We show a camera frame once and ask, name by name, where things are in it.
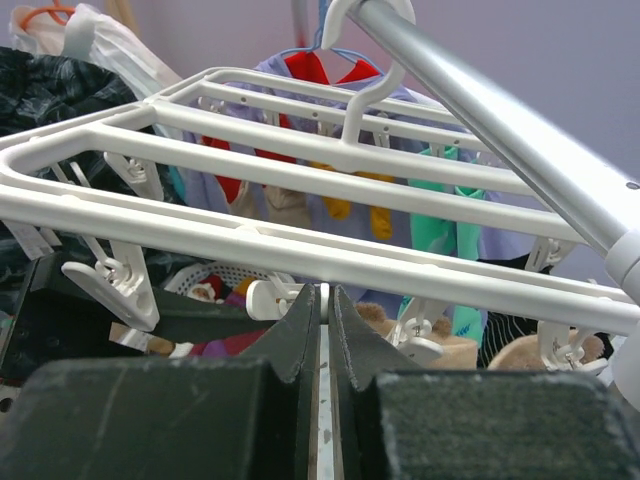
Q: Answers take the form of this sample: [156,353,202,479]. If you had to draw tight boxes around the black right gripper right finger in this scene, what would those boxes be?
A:
[329,288,639,479]

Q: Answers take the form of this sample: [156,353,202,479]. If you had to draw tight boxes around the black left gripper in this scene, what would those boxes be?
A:
[1,253,274,385]

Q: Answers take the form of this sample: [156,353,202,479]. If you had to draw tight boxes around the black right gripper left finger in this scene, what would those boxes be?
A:
[19,286,320,479]

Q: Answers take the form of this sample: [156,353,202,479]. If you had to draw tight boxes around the maroon purple striped sock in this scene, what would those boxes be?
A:
[189,329,267,358]

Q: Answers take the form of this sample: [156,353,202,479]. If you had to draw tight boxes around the white plastic sock hanger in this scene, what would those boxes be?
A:
[0,0,640,381]

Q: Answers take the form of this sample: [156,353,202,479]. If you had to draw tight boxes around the orange plastic hanger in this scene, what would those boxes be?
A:
[18,0,76,32]

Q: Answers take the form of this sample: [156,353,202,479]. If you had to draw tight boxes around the mint green patterned sock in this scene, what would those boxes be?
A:
[453,186,485,345]
[408,146,458,255]

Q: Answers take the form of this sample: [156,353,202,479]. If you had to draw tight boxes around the santa claus sock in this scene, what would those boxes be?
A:
[187,275,229,303]

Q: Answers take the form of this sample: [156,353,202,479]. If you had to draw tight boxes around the black white striped sock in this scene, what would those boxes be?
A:
[476,254,553,369]

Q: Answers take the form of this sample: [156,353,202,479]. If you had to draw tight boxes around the white perforated plastic basket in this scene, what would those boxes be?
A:
[164,262,270,298]

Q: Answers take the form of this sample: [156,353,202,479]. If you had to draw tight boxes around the mustard yellow sock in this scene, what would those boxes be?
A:
[309,162,351,220]
[357,172,395,241]

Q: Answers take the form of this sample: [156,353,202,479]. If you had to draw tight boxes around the cream red chicken sock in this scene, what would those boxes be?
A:
[201,111,311,229]

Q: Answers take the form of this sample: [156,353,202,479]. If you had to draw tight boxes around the dark patterned shirt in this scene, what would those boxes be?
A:
[1,46,198,314]

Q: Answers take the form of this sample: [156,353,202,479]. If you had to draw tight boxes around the lavender shirt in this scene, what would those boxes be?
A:
[182,49,551,261]

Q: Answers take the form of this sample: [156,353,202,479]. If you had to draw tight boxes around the white plastic bag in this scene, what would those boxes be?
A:
[9,3,181,100]

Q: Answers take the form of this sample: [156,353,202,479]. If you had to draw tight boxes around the red garment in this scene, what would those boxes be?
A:
[284,52,381,85]

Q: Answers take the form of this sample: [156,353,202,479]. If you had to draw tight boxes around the blue wire hanger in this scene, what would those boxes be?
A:
[279,4,382,83]

